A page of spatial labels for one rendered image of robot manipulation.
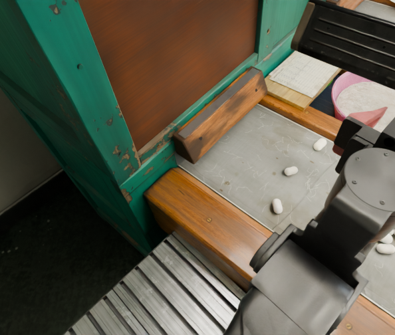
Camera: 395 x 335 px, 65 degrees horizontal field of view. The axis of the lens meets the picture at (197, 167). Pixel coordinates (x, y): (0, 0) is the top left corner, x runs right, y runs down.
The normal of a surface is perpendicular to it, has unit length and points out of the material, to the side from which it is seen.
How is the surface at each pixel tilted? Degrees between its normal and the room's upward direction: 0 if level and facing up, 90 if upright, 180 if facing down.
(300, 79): 0
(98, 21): 90
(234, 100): 66
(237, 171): 0
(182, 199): 0
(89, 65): 90
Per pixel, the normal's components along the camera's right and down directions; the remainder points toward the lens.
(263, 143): -0.08, -0.57
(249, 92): 0.65, 0.23
